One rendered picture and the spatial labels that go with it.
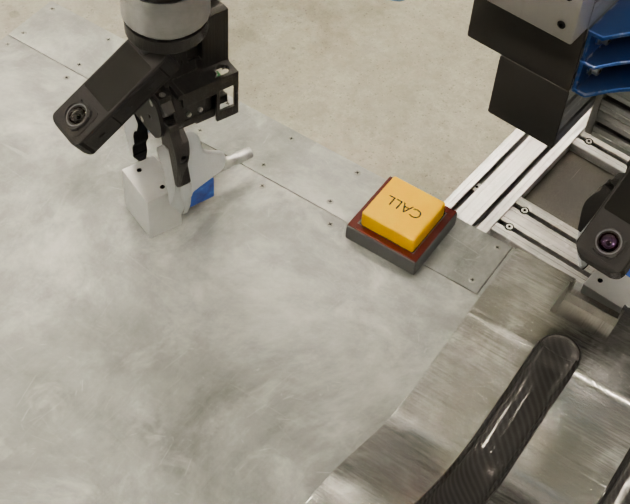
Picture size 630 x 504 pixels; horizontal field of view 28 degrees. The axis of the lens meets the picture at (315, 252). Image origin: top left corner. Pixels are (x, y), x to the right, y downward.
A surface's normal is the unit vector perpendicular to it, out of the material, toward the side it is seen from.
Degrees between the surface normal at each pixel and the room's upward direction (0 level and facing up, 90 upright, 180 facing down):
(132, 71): 31
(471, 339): 2
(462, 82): 0
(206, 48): 90
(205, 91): 90
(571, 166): 0
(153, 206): 90
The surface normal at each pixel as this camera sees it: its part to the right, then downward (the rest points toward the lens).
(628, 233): -0.25, -0.24
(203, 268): 0.05, -0.61
